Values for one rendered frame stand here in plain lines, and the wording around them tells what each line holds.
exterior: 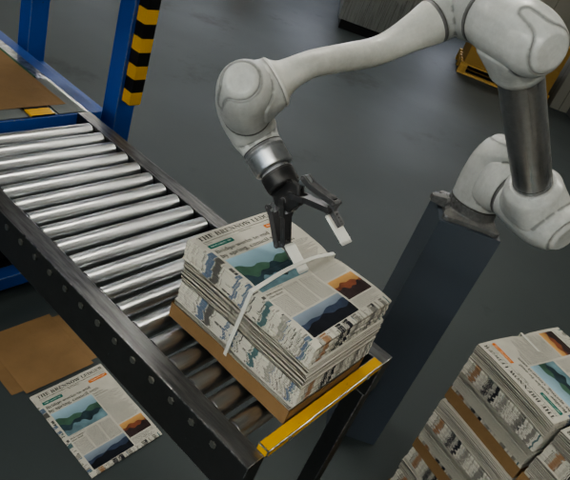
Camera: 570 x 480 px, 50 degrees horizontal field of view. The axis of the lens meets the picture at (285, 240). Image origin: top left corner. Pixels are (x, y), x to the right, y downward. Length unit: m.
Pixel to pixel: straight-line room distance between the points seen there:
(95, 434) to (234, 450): 1.02
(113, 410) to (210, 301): 1.03
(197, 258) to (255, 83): 0.41
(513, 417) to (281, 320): 0.80
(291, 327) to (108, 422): 1.18
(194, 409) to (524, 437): 0.89
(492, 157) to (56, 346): 1.66
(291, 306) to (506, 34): 0.68
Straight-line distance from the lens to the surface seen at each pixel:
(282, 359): 1.24
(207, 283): 1.32
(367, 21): 8.36
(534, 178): 1.66
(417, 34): 1.42
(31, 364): 2.39
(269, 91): 1.14
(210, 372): 1.36
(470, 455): 1.91
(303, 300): 1.26
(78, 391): 2.32
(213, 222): 1.82
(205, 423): 1.27
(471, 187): 1.89
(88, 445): 2.19
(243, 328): 1.28
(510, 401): 1.77
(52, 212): 1.72
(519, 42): 1.32
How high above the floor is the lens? 1.77
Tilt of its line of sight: 32 degrees down
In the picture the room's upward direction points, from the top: 21 degrees clockwise
